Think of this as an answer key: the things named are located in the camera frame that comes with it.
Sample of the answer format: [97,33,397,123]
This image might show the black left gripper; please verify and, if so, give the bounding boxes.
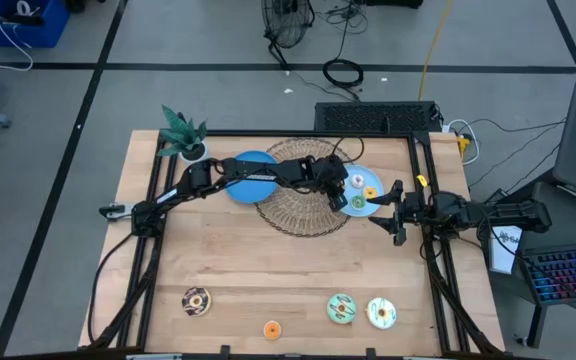
[311,153,350,213]

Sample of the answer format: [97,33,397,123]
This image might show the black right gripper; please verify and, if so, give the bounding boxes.
[366,179,427,247]

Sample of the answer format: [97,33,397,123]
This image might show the large white iced donut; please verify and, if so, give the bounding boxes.
[365,296,398,331]

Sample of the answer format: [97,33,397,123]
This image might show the small orange donut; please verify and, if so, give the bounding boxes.
[262,320,283,342]

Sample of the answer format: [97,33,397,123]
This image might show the large chocolate donut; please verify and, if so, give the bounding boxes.
[181,286,213,318]

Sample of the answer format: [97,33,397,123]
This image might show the light blue plate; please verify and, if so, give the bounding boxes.
[340,164,386,219]

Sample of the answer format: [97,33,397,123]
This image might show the round woven placemat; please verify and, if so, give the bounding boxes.
[254,137,355,238]

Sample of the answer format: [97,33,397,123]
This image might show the dark blue plate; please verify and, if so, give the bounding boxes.
[224,149,282,205]

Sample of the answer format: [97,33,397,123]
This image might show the black computer case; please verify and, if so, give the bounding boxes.
[314,101,443,135]

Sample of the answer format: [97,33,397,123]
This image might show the large mint green donut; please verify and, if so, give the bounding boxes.
[326,293,358,325]

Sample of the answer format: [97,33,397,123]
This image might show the white paper sheet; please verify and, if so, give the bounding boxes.
[487,224,523,275]

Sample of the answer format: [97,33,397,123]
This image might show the green plant in white pot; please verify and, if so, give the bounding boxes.
[156,103,210,164]

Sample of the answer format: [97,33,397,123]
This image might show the black desk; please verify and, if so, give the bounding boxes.
[487,179,576,351]

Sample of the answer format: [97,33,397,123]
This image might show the black floor fan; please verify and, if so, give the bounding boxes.
[260,0,317,69]

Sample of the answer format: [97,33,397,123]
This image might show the backlit black keyboard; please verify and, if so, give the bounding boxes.
[520,242,576,307]

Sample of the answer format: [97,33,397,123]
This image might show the blue plastic bin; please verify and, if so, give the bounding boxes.
[0,0,72,50]

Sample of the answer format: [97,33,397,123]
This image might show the black aluminium table frame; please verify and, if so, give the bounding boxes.
[87,128,507,360]

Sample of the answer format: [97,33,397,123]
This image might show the white cable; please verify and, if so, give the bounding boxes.
[445,118,482,166]
[0,0,35,72]

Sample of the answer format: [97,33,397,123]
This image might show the coiled black cable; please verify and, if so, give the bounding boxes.
[322,58,365,90]

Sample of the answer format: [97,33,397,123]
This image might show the yellow cable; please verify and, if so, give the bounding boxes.
[417,0,455,101]

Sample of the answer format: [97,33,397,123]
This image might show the tangled black floor cables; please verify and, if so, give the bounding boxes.
[315,0,370,62]

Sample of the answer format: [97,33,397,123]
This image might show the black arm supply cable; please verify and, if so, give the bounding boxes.
[87,232,138,346]

